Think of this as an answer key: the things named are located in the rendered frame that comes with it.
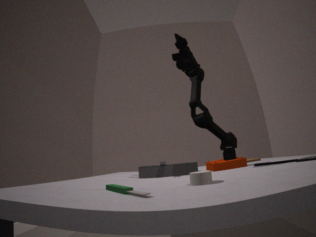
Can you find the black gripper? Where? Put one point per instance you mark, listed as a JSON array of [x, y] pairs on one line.
[[181, 44]]

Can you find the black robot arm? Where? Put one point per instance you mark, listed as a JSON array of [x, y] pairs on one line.
[[204, 120]]

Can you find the grey cylinder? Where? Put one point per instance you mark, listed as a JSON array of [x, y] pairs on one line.
[[200, 178]]

